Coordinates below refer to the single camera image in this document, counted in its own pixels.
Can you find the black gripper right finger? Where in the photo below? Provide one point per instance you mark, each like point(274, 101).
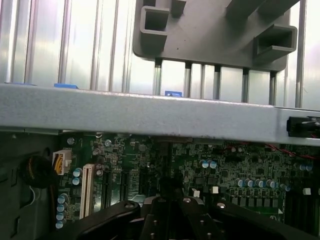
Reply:
point(197, 220)

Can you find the open grey PC case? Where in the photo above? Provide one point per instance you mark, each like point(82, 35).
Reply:
point(150, 115)

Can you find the grey plastic parts rack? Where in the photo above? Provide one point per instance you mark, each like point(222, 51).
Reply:
point(212, 37)

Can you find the white PCI expansion slot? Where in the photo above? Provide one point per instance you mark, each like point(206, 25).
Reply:
point(86, 192)

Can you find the green motherboard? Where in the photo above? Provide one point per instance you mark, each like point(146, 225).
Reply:
point(250, 165)

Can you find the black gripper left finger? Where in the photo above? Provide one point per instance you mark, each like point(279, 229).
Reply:
point(152, 220)

